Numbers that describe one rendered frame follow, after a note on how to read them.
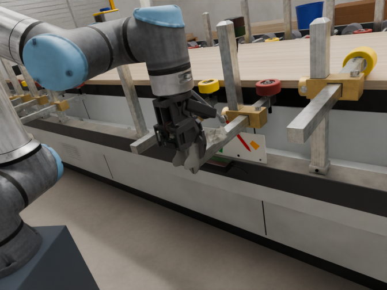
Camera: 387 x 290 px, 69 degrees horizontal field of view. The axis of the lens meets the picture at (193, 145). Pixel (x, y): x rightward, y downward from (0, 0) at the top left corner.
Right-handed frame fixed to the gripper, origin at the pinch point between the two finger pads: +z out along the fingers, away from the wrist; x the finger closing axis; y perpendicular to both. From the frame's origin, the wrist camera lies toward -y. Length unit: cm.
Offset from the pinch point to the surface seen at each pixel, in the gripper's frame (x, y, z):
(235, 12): -442, -744, -12
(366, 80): 27, -46, -9
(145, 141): -23.5, -4.5, -1.4
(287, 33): -32, -134, -13
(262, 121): 4.8, -26.5, -2.1
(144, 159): -60, -28, 25
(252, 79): -8.8, -46.9, -9.2
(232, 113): -4.1, -24.7, -4.8
